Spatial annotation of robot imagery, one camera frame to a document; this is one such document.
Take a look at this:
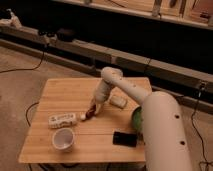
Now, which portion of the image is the white cup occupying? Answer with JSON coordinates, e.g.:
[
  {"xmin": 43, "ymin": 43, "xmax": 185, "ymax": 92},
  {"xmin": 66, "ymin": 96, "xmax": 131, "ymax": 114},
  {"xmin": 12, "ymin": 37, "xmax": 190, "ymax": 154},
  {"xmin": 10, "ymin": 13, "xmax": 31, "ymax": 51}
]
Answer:
[{"xmin": 52, "ymin": 128, "xmax": 75, "ymax": 152}]

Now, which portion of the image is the black device on ledge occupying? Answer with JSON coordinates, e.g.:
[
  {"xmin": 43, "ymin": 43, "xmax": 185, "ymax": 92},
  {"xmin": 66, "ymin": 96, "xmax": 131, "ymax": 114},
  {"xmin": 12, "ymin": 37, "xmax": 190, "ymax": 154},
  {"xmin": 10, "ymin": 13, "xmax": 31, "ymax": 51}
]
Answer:
[{"xmin": 56, "ymin": 28, "xmax": 76, "ymax": 42}]

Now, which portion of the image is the black rectangular sponge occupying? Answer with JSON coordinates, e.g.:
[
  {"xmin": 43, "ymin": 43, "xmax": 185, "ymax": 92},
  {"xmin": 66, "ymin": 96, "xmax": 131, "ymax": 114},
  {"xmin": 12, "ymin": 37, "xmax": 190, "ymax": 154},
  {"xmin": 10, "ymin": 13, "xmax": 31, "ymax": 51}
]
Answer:
[{"xmin": 113, "ymin": 132, "xmax": 137, "ymax": 147}]

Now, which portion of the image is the white object on ledge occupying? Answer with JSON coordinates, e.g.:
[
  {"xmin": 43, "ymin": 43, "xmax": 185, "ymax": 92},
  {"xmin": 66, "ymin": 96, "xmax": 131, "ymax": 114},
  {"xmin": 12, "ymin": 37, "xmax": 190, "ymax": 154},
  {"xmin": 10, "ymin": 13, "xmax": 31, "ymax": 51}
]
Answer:
[{"xmin": 0, "ymin": 9, "xmax": 22, "ymax": 29}]

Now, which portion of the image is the white plastic bottle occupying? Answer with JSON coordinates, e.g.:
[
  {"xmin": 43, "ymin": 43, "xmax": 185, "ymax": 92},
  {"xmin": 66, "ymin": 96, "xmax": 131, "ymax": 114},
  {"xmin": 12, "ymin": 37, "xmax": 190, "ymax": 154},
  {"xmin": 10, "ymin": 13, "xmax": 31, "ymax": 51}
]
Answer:
[{"xmin": 48, "ymin": 113, "xmax": 86, "ymax": 129}]

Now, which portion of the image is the green bowl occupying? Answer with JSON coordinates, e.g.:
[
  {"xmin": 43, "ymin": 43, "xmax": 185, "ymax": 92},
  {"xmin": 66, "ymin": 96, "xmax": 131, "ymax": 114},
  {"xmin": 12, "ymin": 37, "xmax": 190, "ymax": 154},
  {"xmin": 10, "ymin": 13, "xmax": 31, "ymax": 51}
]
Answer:
[{"xmin": 131, "ymin": 107, "xmax": 142, "ymax": 133}]

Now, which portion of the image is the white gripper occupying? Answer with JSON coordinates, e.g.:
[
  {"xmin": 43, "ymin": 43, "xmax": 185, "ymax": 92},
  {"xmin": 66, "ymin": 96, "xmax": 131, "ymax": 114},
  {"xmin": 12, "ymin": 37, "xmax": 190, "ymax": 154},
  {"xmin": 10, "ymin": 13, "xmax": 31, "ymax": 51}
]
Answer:
[{"xmin": 94, "ymin": 80, "xmax": 114, "ymax": 115}]

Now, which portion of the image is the black cable on floor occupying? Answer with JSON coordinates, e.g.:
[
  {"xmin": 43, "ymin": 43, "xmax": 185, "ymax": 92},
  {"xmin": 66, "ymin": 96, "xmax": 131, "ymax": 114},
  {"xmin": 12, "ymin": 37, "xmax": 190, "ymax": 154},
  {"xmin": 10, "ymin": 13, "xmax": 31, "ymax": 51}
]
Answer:
[{"xmin": 0, "ymin": 49, "xmax": 46, "ymax": 75}]

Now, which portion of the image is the reddish brown pepper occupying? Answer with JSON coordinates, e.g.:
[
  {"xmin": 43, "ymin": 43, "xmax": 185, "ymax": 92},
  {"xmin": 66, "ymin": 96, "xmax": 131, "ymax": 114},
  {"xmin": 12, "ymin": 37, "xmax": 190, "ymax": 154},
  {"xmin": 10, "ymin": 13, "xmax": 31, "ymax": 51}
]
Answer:
[{"xmin": 86, "ymin": 105, "xmax": 96, "ymax": 119}]

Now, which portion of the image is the black cable right side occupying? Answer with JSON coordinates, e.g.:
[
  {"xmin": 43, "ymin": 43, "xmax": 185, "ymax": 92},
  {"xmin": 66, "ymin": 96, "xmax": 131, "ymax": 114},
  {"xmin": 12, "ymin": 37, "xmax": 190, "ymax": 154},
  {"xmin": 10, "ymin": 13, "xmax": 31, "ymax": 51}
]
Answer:
[{"xmin": 190, "ymin": 83, "xmax": 209, "ymax": 171}]

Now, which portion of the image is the white sponge block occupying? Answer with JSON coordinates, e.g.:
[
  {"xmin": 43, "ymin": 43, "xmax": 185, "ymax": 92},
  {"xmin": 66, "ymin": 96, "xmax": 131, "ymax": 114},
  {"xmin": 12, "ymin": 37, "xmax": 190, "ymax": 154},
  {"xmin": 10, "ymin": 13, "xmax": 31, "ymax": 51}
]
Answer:
[{"xmin": 109, "ymin": 95, "xmax": 127, "ymax": 109}]

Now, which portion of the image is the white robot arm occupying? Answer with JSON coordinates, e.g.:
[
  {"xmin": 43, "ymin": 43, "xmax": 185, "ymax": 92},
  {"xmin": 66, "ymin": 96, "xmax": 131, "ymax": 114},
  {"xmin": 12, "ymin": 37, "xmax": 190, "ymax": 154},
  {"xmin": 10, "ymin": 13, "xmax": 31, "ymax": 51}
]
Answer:
[{"xmin": 93, "ymin": 67, "xmax": 193, "ymax": 171}]

